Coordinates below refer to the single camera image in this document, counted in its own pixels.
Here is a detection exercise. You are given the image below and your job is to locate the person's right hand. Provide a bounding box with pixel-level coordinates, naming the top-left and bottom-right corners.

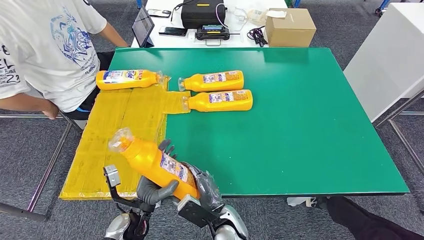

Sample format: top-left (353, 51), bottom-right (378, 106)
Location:
top-left (41, 100), bottom-right (60, 121)

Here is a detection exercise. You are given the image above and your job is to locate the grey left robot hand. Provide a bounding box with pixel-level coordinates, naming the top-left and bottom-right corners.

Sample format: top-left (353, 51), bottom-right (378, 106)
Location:
top-left (136, 139), bottom-right (180, 206)

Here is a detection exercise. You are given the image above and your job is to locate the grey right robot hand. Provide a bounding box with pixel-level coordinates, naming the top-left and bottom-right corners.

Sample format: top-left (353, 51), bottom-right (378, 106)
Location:
top-left (182, 162), bottom-right (223, 213)

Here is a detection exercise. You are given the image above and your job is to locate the orange detergent bottle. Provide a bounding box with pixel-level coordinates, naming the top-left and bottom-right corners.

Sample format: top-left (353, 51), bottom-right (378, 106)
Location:
top-left (107, 127), bottom-right (202, 202)
top-left (96, 68), bottom-right (165, 91)
top-left (177, 70), bottom-right (245, 93)
top-left (182, 89), bottom-right (254, 113)

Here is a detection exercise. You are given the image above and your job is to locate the white table with metal legs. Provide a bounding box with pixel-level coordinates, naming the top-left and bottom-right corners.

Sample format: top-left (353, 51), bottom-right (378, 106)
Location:
top-left (0, 110), bottom-right (84, 222)
top-left (343, 3), bottom-right (424, 175)

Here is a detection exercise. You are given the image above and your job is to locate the yellow taped cardboard mat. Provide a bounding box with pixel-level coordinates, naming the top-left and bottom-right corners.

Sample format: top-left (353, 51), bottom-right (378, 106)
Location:
top-left (59, 76), bottom-right (192, 201)

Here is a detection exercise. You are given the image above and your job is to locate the person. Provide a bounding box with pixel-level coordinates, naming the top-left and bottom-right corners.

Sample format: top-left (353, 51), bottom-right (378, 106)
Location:
top-left (0, 0), bottom-right (130, 121)

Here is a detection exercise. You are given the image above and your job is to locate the white table foot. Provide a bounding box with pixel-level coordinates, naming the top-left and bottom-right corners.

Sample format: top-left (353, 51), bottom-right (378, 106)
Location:
top-left (286, 197), bottom-right (311, 208)

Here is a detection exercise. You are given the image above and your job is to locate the dark tablet on stand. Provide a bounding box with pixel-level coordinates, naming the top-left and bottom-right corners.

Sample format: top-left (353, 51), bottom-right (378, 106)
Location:
top-left (131, 5), bottom-right (156, 48)

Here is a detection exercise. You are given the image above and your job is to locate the white desk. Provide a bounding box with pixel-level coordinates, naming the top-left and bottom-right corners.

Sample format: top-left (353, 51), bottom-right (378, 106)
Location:
top-left (130, 0), bottom-right (289, 49)

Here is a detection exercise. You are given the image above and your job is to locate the black smartphone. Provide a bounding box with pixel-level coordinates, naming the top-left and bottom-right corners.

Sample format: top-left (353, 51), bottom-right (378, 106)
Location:
top-left (158, 26), bottom-right (189, 37)
top-left (147, 8), bottom-right (172, 18)

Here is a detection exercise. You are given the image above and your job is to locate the black remote controller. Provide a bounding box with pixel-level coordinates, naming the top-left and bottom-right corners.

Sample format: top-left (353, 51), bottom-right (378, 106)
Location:
top-left (195, 24), bottom-right (241, 47)

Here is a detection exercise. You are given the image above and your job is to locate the person's leg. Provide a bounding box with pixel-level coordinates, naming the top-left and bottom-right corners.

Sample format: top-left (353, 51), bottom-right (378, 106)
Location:
top-left (306, 197), bottom-right (424, 240)

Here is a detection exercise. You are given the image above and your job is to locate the black carry bag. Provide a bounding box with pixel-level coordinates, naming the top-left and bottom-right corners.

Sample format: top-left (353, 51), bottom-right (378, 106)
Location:
top-left (180, 0), bottom-right (228, 30)

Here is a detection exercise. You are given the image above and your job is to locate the brown cardboard box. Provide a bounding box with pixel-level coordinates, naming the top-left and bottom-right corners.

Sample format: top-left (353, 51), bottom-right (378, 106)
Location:
top-left (264, 8), bottom-right (318, 48)

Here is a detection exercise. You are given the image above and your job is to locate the clear plastic bag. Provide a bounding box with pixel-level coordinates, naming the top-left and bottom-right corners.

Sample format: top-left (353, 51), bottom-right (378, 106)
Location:
top-left (245, 9), bottom-right (269, 27)

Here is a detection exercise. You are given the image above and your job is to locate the white paper sheet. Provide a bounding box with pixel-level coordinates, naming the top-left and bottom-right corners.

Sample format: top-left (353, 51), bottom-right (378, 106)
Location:
top-left (265, 9), bottom-right (288, 19)

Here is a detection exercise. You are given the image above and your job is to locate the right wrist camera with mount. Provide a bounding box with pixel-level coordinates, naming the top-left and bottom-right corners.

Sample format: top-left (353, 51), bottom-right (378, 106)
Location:
top-left (176, 194), bottom-right (221, 229)

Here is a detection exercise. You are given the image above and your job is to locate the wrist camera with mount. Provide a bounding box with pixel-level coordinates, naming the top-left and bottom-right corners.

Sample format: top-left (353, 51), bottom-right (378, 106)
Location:
top-left (176, 194), bottom-right (221, 229)
top-left (102, 164), bottom-right (157, 216)

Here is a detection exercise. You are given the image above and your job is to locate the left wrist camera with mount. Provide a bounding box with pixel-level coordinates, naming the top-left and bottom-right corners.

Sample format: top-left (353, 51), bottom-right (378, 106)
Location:
top-left (102, 164), bottom-right (157, 216)

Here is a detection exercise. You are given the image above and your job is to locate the black cable bundle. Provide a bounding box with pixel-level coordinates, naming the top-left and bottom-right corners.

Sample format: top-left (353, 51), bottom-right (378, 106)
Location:
top-left (246, 26), bottom-right (269, 48)

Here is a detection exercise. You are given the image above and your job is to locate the pink cable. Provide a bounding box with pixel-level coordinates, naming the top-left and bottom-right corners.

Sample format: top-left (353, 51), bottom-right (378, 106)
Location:
top-left (215, 3), bottom-right (230, 30)

